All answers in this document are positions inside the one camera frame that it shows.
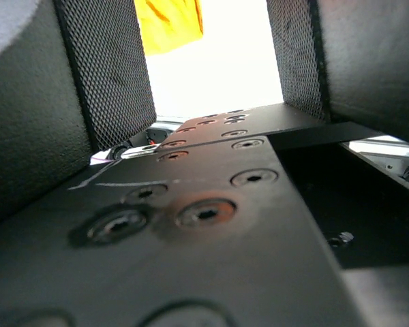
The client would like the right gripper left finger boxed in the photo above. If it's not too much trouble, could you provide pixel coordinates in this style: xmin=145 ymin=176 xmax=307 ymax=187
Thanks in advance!
xmin=0 ymin=1 xmax=157 ymax=221

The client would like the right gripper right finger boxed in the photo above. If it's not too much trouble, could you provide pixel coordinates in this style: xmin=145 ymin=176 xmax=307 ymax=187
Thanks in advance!
xmin=267 ymin=1 xmax=409 ymax=142

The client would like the orange t shirt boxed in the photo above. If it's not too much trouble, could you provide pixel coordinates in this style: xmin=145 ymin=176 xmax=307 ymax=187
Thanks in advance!
xmin=134 ymin=0 xmax=204 ymax=56

